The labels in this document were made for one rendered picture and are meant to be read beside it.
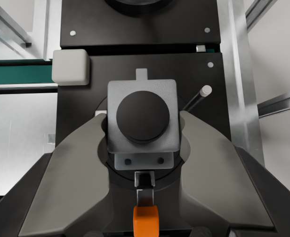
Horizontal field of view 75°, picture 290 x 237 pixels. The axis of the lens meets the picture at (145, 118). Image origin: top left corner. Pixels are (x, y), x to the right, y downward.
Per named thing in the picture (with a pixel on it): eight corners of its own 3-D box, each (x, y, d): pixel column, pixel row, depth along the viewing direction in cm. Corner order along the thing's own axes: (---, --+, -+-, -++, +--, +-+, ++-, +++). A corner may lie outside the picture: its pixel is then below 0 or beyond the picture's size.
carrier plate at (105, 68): (233, 222, 26) (241, 228, 24) (57, 228, 26) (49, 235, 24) (217, 58, 30) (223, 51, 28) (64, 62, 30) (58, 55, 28)
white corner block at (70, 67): (92, 89, 29) (84, 79, 25) (62, 90, 29) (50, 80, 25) (93, 60, 30) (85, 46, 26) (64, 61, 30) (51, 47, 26)
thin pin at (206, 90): (189, 113, 24) (212, 93, 16) (182, 113, 24) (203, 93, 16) (188, 106, 24) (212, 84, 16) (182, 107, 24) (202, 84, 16)
